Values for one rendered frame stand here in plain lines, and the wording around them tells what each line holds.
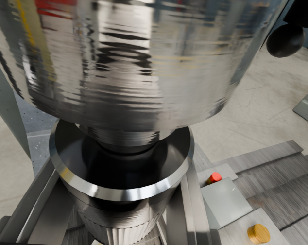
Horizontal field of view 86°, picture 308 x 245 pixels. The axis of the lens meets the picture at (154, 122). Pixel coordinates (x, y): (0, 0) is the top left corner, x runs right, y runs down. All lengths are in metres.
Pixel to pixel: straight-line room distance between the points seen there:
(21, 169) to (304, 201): 1.65
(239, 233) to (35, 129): 0.46
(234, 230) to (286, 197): 0.28
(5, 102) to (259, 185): 0.66
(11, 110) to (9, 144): 1.34
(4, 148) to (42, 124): 1.39
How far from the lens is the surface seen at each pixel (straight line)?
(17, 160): 1.74
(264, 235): 0.31
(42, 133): 0.49
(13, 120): 0.57
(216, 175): 0.30
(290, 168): 0.63
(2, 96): 0.53
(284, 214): 0.53
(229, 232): 0.30
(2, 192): 1.63
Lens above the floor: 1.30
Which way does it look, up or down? 44 degrees down
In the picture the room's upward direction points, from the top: 12 degrees clockwise
